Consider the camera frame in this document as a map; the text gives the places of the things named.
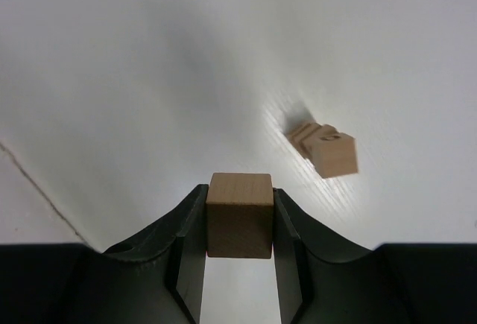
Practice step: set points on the small wooden cube block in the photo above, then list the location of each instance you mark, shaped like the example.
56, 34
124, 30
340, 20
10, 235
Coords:
296, 131

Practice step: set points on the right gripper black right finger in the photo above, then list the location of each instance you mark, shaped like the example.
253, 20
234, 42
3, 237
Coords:
322, 277

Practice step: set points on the wooden cube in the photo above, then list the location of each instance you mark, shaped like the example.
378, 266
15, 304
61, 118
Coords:
303, 134

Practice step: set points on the wooden block letter H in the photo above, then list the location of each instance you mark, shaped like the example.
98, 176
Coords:
312, 135

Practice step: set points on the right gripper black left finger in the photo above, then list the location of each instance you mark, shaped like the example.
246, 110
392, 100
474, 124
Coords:
154, 276

